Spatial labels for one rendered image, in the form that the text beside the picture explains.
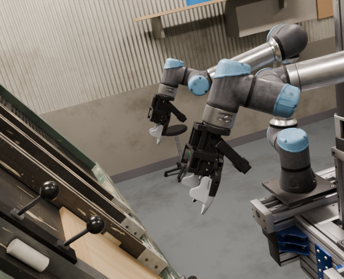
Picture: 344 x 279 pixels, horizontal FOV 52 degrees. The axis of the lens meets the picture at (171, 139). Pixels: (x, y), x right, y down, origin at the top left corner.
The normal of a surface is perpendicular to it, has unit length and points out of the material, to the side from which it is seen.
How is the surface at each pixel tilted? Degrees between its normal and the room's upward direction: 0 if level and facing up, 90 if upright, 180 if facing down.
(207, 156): 90
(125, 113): 90
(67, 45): 90
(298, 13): 90
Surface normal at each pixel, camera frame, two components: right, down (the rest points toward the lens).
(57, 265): 0.38, 0.22
